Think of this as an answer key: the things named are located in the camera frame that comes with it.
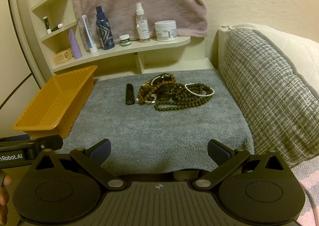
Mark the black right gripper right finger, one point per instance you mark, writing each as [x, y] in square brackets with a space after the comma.
[228, 161]

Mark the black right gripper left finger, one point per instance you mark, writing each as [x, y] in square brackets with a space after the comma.
[90, 160]

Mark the orange plastic tray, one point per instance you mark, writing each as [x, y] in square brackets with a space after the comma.
[56, 106]

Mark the black cylindrical tube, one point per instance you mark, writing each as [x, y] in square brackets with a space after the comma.
[129, 95]

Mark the black wrist watch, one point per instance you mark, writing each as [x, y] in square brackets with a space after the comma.
[162, 78]

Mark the person's left hand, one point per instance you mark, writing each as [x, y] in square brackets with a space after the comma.
[6, 181]

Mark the grey tweed pillow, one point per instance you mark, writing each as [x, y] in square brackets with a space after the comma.
[279, 105]

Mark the grey fluffy towel mat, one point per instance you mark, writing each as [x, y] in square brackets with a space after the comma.
[144, 140]

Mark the small cardboard box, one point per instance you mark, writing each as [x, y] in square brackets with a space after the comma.
[63, 57]

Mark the lilac cosmetic tube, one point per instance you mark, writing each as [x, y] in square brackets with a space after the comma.
[74, 45]

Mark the cream corner shelf unit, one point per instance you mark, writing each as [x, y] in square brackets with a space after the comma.
[184, 53]

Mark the blue white cream tube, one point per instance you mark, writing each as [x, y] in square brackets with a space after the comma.
[91, 42]

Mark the dark blue spray bottle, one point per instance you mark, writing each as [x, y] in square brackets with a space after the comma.
[104, 29]

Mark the small green white jar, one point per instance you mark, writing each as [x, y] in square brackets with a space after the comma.
[125, 40]

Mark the black white lip balm stick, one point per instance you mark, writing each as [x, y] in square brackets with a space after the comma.
[47, 25]

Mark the white bed headboard cushion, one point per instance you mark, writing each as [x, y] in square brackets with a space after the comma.
[302, 52]

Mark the black white lying tube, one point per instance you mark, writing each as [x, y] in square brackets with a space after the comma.
[57, 27]

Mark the white cream jar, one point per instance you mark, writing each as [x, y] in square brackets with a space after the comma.
[166, 30]

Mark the clear spray bottle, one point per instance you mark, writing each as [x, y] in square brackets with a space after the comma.
[142, 24]

